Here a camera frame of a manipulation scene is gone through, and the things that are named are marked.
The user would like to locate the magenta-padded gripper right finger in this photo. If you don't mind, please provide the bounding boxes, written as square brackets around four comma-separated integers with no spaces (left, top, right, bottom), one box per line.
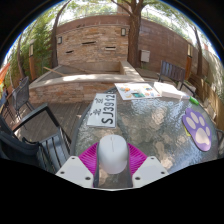
[126,143,169,188]

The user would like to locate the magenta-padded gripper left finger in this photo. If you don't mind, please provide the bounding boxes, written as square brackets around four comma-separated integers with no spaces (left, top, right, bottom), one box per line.
[55,142,101,188]

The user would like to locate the purple paw-shaped mouse pad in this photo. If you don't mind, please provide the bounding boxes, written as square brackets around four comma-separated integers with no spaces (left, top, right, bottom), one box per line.
[181,107,213,153]

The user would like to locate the small yellow note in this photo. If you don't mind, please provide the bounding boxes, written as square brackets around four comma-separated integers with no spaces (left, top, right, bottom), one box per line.
[182,124,192,138]

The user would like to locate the black metal armchair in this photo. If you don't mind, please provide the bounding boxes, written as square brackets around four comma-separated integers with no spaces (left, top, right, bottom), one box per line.
[0,102,73,174]

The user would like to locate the white license plate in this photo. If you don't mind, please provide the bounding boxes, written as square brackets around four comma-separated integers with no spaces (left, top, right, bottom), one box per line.
[86,92,118,129]

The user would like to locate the black mesh armchair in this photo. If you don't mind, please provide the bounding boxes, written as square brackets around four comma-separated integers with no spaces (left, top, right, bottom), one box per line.
[215,128,224,158]

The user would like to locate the colourful printed booklet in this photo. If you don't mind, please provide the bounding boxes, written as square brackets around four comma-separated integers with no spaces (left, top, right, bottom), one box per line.
[114,82,163,101]

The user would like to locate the stone raised bed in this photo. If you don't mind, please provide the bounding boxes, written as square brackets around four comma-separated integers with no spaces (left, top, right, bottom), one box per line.
[28,59,146,104]

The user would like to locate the green packet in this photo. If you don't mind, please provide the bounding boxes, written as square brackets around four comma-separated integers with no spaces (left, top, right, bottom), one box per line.
[189,95,200,106]

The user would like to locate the black mesh chair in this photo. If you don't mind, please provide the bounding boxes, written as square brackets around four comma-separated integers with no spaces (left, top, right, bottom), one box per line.
[11,76,35,118]

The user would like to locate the wooden stick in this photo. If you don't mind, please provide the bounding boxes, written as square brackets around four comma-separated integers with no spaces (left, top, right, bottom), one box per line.
[42,65,65,77]

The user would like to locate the thin tree trunk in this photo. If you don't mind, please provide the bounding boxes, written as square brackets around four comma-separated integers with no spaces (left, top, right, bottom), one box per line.
[49,0,73,69]
[191,24,204,78]

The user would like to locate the thick tree trunk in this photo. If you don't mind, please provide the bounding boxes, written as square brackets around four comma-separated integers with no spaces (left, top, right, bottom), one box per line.
[127,0,144,69]

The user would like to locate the wooden lamp post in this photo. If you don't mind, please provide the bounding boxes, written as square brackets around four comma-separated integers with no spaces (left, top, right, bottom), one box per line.
[28,39,37,81]
[187,42,194,81]

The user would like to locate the grey wall box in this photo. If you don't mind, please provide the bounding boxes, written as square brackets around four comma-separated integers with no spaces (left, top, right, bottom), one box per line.
[139,49,151,64]

